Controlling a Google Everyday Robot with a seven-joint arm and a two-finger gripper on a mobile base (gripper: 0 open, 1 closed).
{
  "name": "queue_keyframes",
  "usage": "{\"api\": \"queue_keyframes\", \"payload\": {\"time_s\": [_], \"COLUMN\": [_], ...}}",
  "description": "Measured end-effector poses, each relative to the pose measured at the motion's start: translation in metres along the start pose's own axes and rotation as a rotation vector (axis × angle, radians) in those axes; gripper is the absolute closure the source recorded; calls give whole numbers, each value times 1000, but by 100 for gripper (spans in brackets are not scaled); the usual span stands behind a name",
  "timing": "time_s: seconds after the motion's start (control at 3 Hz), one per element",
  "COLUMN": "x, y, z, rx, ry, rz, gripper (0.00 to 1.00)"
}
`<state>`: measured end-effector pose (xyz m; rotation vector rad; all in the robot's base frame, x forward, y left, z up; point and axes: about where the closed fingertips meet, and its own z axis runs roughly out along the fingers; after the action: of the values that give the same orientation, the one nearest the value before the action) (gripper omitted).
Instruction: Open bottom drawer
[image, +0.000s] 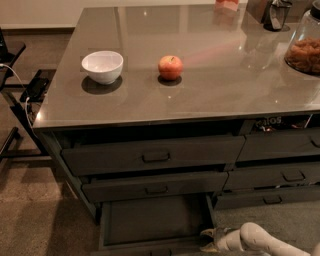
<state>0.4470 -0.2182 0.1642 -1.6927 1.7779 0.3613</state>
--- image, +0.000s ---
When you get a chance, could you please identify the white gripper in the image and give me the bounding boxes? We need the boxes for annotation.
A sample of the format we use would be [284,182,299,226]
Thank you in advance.
[200,228,239,253]

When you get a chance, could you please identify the grey drawer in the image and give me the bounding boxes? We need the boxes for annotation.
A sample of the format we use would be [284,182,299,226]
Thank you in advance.
[238,128,320,162]
[215,186,320,210]
[90,193,214,256]
[223,162,320,191]
[61,136,245,176]
[82,171,228,203]

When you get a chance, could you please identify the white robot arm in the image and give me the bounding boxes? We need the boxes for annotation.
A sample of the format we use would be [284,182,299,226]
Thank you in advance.
[200,222,320,256]

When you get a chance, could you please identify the red apple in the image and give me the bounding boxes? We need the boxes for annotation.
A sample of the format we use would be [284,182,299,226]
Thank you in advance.
[158,55,183,81]

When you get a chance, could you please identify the white ceramic bowl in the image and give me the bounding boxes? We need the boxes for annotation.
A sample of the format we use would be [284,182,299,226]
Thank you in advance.
[81,51,124,85]

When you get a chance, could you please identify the glass jar with snacks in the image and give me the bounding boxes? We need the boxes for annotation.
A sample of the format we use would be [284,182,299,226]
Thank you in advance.
[284,0,320,75]

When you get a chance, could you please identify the black phone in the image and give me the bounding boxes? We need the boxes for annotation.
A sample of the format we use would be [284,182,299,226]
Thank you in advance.
[20,77,49,102]

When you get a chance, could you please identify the orange box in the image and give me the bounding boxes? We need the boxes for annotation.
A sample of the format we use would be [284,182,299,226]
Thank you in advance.
[215,0,239,11]

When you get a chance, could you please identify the black side stand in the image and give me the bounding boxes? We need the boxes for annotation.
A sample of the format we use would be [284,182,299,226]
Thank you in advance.
[0,29,56,160]

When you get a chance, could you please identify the grey cabinet frame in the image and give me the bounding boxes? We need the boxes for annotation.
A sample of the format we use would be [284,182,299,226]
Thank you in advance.
[38,113,320,219]

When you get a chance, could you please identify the white charging cable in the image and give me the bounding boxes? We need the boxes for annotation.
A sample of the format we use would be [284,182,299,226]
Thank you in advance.
[0,63,40,139]

